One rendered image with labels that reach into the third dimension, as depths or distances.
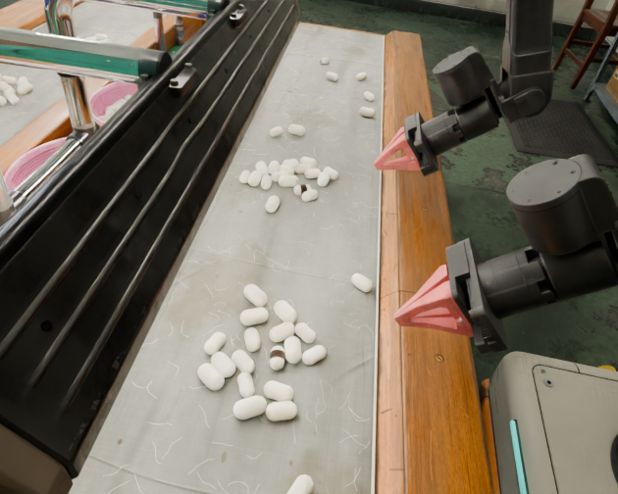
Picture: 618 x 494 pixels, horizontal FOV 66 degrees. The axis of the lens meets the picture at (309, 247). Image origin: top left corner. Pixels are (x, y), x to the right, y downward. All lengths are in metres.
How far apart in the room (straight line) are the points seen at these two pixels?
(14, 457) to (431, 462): 0.43
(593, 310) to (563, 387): 0.77
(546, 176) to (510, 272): 0.09
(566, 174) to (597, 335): 1.60
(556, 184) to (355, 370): 0.33
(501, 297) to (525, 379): 0.87
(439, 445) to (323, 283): 0.28
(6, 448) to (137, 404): 0.40
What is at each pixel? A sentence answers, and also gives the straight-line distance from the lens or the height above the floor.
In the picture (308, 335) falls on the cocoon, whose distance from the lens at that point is 0.61.
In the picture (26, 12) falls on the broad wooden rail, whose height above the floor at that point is 0.76.
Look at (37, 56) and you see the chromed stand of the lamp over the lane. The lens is 0.36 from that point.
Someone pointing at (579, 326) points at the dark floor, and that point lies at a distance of 1.99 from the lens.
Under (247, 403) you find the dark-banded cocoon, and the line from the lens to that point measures 0.55.
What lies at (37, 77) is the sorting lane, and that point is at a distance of 1.32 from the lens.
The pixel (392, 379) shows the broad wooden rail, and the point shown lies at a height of 0.76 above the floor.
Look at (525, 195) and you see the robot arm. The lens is 0.42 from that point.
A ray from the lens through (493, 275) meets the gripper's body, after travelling 0.47.
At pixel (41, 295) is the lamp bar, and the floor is 1.10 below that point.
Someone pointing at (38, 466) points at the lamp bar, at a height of 1.07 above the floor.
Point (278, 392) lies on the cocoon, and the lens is 0.56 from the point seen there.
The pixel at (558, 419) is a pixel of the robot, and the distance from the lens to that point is 1.30.
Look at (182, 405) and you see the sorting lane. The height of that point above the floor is 0.74.
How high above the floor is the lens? 1.24
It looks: 41 degrees down
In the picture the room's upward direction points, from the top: 8 degrees clockwise
